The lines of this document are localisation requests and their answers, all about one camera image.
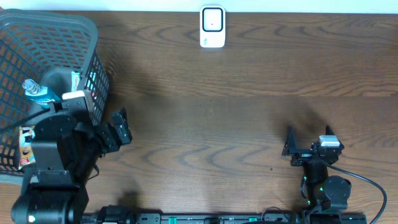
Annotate grey plastic shopping basket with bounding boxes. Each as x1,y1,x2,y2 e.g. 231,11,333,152
0,8,110,187

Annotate cream snack bag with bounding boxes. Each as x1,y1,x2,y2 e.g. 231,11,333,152
19,126,35,170

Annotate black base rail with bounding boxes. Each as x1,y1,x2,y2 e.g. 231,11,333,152
81,212,368,224

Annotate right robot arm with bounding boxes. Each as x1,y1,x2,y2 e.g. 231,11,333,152
282,126,351,223

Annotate white barcode scanner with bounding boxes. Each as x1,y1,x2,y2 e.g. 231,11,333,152
200,5,226,48

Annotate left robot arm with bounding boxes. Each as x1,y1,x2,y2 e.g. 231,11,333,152
11,109,132,223

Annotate blue mouthwash bottle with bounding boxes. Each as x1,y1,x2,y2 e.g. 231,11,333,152
22,79,62,109

